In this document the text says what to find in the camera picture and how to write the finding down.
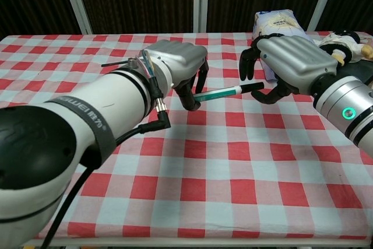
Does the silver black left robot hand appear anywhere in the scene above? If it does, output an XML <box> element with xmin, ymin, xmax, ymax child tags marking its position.
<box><xmin>142</xmin><ymin>40</ymin><xmax>210</xmax><ymax>112</ymax></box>

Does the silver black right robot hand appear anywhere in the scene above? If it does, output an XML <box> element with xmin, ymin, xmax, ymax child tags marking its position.
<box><xmin>239</xmin><ymin>34</ymin><xmax>339</xmax><ymax>106</ymax></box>

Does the black marker cap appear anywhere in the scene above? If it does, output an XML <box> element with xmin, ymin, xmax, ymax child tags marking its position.
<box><xmin>240</xmin><ymin>82</ymin><xmax>265</xmax><ymax>93</ymax></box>

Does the white green marker body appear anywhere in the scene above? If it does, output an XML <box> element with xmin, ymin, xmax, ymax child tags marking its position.
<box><xmin>193</xmin><ymin>86</ymin><xmax>243</xmax><ymax>103</ymax></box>

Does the pale blue tissue pack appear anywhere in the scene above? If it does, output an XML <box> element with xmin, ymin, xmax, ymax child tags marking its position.
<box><xmin>252</xmin><ymin>9</ymin><xmax>307</xmax><ymax>82</ymax></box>

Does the black white plush toy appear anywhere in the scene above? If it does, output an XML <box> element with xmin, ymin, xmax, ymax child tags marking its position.
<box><xmin>318</xmin><ymin>29</ymin><xmax>373</xmax><ymax>66</ymax></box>

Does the dark metal spoon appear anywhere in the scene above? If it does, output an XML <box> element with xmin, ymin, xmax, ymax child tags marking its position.
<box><xmin>101</xmin><ymin>59</ymin><xmax>129</xmax><ymax>68</ymax></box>

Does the dark cloth with green lining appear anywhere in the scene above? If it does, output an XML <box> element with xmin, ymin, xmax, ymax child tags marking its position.
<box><xmin>336</xmin><ymin>59</ymin><xmax>373</xmax><ymax>87</ymax></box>

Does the red white checkered tablecloth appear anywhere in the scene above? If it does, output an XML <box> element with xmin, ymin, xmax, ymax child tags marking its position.
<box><xmin>0</xmin><ymin>30</ymin><xmax>373</xmax><ymax>241</ymax></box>

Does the black cable with angled plug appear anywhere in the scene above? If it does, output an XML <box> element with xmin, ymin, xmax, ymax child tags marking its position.
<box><xmin>40</xmin><ymin>76</ymin><xmax>173</xmax><ymax>249</ymax></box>

